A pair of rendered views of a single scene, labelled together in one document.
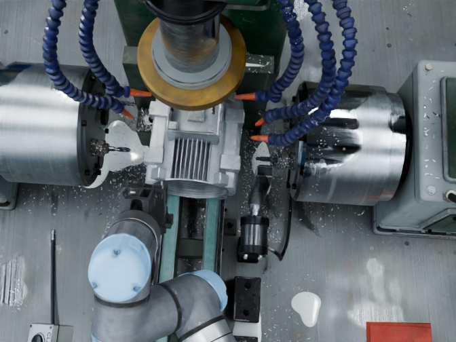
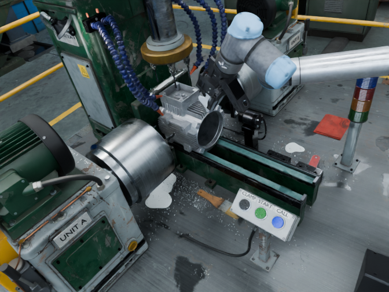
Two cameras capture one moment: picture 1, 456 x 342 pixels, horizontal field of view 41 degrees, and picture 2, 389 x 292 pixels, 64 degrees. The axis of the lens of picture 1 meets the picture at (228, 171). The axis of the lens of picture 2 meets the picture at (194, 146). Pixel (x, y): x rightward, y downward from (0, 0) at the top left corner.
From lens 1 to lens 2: 0.96 m
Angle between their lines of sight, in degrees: 39
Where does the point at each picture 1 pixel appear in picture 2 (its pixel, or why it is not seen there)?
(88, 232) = (191, 216)
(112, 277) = (249, 21)
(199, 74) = (178, 36)
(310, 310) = (296, 147)
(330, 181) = (246, 73)
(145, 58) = (153, 53)
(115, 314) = (265, 43)
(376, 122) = not seen: hidden behind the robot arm
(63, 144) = (151, 135)
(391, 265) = (292, 116)
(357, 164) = not seen: hidden behind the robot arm
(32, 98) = (118, 134)
